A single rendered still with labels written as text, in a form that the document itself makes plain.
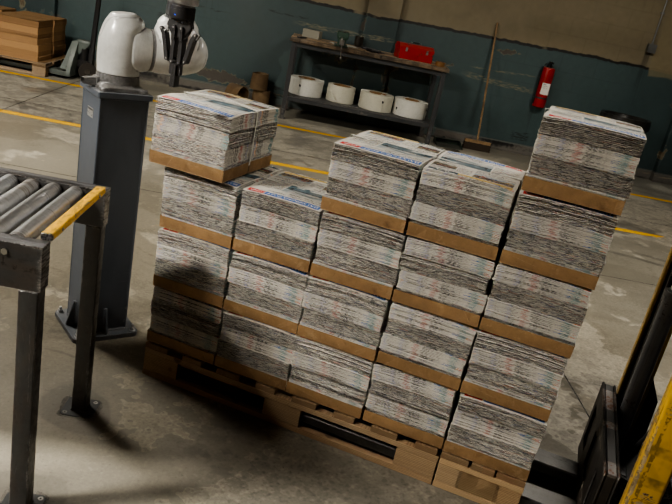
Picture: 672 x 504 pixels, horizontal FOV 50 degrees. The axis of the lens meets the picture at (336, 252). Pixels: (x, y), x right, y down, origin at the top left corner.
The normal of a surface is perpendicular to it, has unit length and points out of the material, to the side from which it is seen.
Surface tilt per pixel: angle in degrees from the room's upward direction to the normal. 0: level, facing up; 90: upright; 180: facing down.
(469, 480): 90
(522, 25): 90
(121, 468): 0
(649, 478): 90
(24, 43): 90
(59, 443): 0
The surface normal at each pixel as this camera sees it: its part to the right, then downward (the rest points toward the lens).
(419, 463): -0.33, 0.27
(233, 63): 0.00, 0.35
